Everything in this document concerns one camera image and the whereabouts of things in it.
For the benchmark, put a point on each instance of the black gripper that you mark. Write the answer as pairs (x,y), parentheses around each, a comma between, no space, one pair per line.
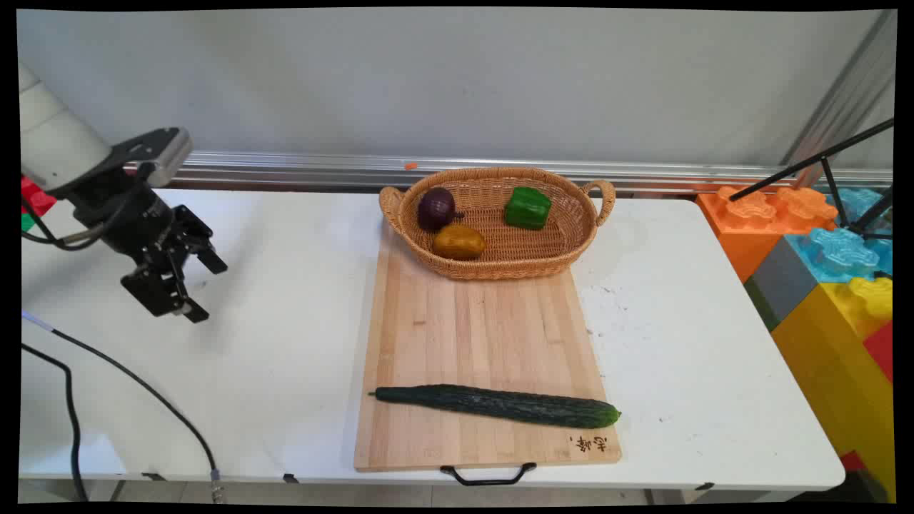
(132,218)

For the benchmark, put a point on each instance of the long dark green cucumber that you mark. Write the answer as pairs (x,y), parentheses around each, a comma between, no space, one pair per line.
(500,405)

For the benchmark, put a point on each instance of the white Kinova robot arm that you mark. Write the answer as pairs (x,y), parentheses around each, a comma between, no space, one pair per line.
(53,135)

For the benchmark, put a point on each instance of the green toy block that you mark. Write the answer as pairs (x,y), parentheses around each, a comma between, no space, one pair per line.
(26,222)

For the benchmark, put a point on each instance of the red toy block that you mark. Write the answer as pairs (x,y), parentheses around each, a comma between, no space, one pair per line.
(36,196)
(882,350)

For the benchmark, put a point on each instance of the round purple eggplant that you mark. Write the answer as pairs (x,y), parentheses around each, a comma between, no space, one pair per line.
(435,208)

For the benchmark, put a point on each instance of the wooden cutting board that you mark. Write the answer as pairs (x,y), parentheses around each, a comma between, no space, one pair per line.
(485,335)

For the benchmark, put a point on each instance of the woven wicker basket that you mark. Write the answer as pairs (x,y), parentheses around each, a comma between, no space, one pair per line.
(493,193)

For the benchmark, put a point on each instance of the green bell pepper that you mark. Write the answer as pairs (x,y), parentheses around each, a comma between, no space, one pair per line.
(527,208)

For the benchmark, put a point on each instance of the orange toy block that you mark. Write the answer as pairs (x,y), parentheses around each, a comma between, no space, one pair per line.
(742,239)

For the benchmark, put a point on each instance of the grey toy block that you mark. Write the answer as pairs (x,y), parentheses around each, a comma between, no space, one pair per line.
(782,282)

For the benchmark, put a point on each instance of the black tripod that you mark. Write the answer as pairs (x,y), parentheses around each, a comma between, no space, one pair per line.
(821,158)

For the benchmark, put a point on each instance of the large blue toy block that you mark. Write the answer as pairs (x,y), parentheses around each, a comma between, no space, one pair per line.
(835,253)

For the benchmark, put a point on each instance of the yellow toy block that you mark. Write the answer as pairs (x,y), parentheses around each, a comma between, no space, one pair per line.
(835,371)

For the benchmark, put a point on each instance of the small blue toy block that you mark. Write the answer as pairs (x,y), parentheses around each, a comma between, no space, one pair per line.
(857,203)

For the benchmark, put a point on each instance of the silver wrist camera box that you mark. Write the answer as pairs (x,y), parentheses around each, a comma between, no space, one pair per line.
(168,153)

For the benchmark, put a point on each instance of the aluminium rail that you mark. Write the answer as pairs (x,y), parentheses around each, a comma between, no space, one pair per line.
(321,170)

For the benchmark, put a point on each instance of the aluminium frame post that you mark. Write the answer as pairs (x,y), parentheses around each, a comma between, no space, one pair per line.
(850,93)

